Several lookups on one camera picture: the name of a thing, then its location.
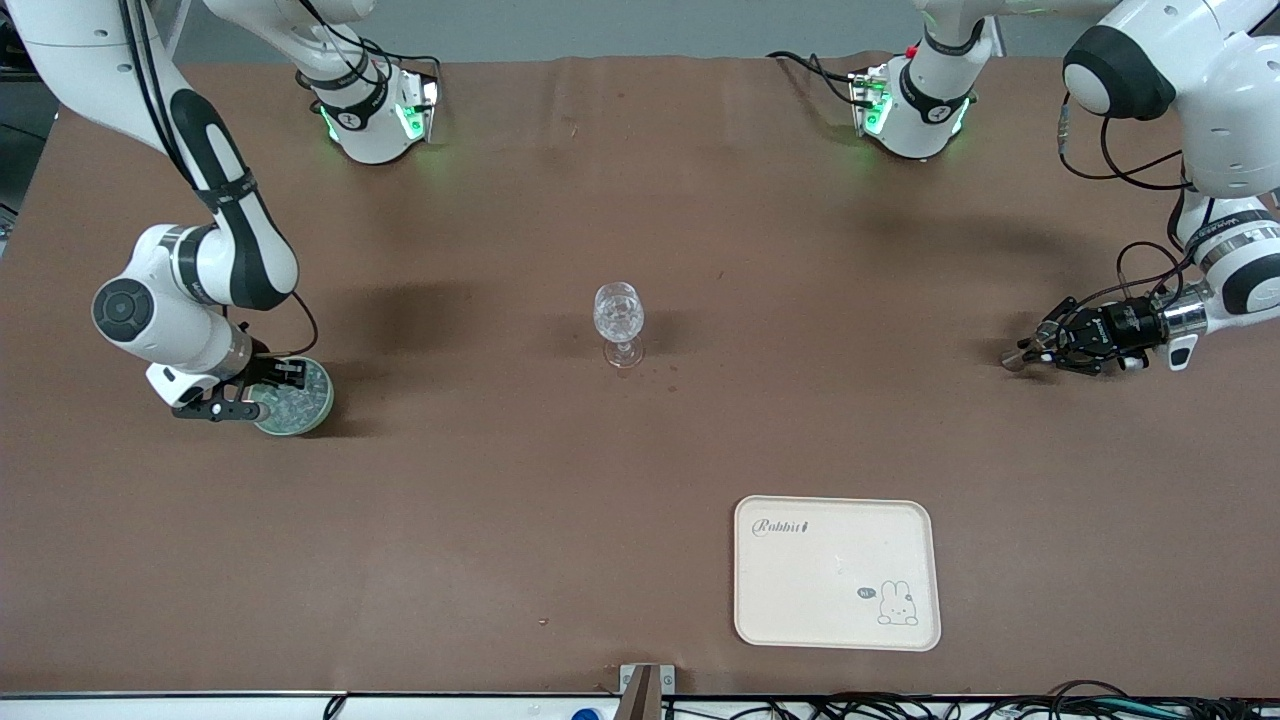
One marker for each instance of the brown table cover sheet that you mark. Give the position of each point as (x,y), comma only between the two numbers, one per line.
(500,500)

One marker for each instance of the brown camera mount post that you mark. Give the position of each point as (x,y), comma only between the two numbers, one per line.
(640,700)

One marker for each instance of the cream rabbit print tray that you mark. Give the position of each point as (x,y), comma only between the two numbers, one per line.
(820,570)

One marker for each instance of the green round bowl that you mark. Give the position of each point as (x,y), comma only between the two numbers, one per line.
(290,431)

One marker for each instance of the white table edge rail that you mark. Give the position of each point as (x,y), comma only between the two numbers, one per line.
(200,708)

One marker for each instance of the silver metal jigger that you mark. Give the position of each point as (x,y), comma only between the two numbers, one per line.
(1015,358)

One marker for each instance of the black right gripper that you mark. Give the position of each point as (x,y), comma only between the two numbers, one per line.
(264,371)

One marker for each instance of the clear wine glass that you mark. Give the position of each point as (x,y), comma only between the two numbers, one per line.
(618,315)

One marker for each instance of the clear ice cubes heap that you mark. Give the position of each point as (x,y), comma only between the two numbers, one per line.
(300,407)

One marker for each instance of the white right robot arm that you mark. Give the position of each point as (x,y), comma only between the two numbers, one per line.
(245,250)

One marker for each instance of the grey metal clamp bracket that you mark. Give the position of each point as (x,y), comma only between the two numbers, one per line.
(668,680)

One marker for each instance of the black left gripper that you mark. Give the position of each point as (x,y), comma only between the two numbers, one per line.
(1118,324)

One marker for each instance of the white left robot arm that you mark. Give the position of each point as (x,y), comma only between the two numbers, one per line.
(1230,120)

